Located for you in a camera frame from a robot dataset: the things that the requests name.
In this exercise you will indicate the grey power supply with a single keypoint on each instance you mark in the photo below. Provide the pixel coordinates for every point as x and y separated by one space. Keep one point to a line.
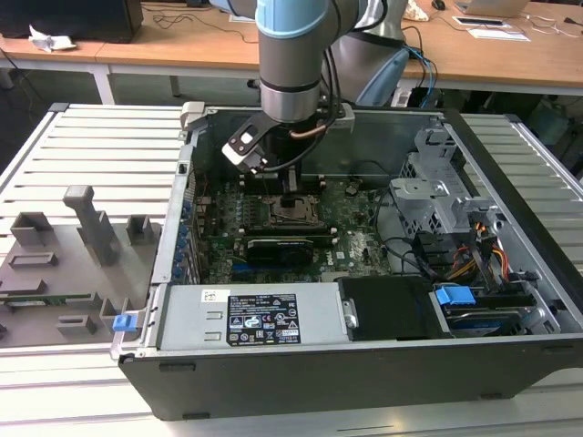
191 318

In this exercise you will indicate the grey parts rack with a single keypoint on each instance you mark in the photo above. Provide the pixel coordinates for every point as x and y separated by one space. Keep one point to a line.
68 273

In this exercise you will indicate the blue disk carrier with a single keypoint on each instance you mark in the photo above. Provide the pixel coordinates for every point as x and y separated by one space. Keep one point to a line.
455 300

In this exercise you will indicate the black computer mouse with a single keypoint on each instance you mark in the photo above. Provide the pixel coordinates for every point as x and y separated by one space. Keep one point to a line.
438 4

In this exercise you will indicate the green RAM stick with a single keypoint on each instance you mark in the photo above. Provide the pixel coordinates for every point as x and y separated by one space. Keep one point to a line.
68 298

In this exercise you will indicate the CPU socket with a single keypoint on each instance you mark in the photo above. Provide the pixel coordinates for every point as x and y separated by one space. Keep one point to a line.
271 214

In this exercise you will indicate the crumpled white paper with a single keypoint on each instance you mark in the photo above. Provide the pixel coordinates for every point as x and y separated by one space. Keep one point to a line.
50 42

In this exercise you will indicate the black computer tower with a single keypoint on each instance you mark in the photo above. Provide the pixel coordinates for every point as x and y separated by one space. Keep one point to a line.
68 18

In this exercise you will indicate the black PC case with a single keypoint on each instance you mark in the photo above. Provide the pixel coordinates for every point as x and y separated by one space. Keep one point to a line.
319 382

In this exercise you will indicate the white tablet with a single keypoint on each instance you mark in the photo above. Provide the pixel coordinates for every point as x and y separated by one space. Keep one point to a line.
483 21

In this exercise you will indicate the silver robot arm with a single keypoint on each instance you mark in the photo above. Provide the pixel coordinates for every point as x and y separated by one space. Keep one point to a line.
289 59

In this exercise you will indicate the green motherboard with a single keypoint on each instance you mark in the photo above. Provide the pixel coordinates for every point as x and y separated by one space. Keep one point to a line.
355 246

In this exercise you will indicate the blue case latch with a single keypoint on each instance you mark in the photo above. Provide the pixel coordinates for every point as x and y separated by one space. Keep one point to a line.
124 323

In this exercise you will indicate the beige crumpled bag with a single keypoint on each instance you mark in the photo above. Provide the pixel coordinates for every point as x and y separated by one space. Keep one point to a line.
418 11

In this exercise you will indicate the CPU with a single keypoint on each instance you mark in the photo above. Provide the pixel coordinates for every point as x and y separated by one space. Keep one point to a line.
306 209

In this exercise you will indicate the metal drive cage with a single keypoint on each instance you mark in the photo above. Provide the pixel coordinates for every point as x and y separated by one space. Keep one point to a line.
423 200

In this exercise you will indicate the black graphics card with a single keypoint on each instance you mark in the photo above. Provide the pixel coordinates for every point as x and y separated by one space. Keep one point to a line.
280 251

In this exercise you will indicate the white paper sheet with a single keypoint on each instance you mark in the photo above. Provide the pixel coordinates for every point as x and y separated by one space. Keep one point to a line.
501 34
241 18

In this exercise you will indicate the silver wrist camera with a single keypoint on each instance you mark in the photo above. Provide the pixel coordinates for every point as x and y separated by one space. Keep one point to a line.
344 119

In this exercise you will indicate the wooden desk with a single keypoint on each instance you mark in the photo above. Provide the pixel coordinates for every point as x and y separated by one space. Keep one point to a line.
54 57
191 50

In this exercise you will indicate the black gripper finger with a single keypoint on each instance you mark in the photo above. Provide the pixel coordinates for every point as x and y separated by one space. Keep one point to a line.
290 200

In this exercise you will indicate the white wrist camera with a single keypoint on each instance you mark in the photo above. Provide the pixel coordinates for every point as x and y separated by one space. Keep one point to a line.
234 155

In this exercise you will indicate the hard disk drive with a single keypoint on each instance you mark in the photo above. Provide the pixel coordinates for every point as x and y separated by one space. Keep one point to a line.
487 325

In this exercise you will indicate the silver laptop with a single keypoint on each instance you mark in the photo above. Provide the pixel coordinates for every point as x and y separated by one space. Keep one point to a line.
496 7

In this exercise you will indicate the black RAM slot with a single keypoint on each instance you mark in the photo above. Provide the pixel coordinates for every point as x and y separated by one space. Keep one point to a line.
252 184
273 234

